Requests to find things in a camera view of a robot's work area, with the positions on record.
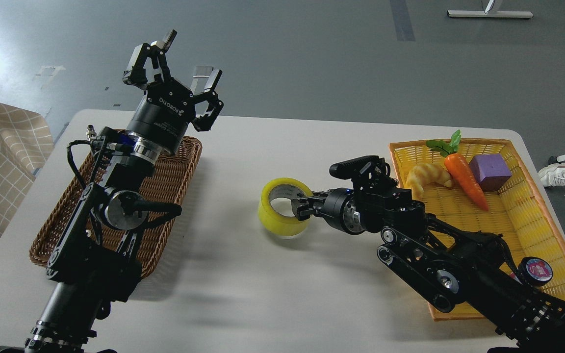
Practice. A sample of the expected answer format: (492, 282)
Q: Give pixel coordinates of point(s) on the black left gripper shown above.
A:
(165, 110)

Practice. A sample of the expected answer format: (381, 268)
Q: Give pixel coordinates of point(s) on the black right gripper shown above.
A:
(336, 206)

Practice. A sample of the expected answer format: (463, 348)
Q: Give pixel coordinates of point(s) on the yellow tape roll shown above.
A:
(276, 191)

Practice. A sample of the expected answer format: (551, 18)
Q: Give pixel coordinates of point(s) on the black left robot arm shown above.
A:
(112, 223)

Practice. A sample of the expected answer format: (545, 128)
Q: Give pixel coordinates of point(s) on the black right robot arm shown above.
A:
(444, 264)

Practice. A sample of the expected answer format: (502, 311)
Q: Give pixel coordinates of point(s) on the brown wicker basket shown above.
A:
(170, 182)

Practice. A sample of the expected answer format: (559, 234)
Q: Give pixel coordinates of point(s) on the toy croissant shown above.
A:
(424, 174)

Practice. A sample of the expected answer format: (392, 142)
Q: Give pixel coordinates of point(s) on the toy carrot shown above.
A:
(458, 167)

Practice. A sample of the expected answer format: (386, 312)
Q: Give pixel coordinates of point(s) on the yellow plastic basket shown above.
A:
(517, 211)

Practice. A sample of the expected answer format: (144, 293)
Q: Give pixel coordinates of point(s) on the purple cube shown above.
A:
(490, 171)

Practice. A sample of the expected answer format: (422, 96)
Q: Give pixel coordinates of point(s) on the small jar with pink lid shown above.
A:
(534, 271)

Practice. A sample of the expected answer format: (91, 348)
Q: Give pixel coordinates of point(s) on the white stand base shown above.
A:
(490, 9)

